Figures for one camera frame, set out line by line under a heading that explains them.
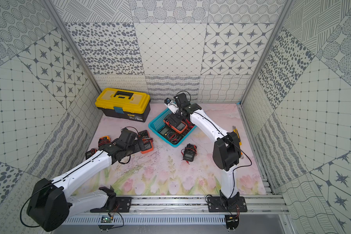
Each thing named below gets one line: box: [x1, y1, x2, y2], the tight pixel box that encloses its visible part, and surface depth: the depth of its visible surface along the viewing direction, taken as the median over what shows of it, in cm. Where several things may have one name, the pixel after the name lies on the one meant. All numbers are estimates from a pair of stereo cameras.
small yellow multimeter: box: [97, 136, 111, 147], surface depth 97 cm
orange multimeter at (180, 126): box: [163, 118, 188, 134], surface depth 100 cm
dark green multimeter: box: [157, 125, 185, 145], surface depth 100 cm
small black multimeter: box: [180, 143, 198, 165], surface depth 91 cm
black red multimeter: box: [84, 148, 98, 160], surface depth 92 cm
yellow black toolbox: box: [95, 87, 151, 123], surface depth 101 cm
